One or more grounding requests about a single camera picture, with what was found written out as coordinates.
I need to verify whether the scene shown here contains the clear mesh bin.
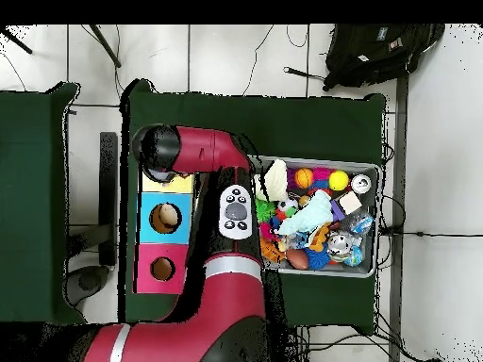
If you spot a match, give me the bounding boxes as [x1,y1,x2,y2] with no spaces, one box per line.
[252,154,383,279]

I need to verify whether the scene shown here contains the pink spiky ball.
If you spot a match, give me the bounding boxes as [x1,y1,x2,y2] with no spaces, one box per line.
[312,166,335,189]

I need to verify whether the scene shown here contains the black tripod leg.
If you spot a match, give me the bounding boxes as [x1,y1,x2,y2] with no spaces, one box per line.
[89,24,122,69]
[0,25,35,56]

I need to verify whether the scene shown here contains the dark green side tablecloth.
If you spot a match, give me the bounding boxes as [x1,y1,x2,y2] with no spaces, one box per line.
[0,81,86,325]

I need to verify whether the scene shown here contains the wooden box with three holes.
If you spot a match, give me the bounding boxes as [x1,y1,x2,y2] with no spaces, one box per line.
[135,172,197,297]

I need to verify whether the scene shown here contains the orange plastic toy brick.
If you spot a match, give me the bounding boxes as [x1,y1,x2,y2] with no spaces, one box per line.
[259,237,287,264]

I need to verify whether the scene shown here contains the cream yellow cloth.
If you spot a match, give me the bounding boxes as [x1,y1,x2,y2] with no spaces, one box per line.
[259,158,290,203]

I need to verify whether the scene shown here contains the small soccer ball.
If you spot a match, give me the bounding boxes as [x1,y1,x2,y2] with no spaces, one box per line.
[275,198,300,219]

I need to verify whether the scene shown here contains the silver drink can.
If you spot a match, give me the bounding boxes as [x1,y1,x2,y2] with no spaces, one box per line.
[327,233,355,261]

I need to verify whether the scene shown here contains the black cable with plug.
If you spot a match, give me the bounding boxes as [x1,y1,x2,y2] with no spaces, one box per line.
[283,66,327,83]

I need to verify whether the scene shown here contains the thin black floor cable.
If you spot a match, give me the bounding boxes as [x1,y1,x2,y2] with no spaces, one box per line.
[241,24,276,97]

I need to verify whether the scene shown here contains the small orange basketball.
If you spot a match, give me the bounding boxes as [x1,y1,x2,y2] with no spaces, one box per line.
[293,167,315,189]

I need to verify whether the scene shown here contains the black backpack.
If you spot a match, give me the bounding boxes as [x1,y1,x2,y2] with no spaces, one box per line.
[323,24,446,91]

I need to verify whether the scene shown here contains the grey round base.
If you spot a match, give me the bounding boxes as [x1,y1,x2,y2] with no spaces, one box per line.
[66,265,110,306]

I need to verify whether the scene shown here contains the mint green cloth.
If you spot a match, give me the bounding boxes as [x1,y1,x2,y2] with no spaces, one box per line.
[277,189,335,239]

